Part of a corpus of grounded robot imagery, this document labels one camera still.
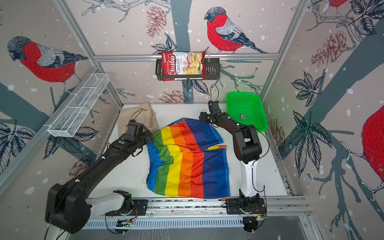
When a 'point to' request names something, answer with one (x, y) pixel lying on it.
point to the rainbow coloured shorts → (182, 163)
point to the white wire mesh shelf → (78, 105)
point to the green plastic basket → (247, 108)
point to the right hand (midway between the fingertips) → (202, 119)
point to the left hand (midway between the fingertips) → (147, 134)
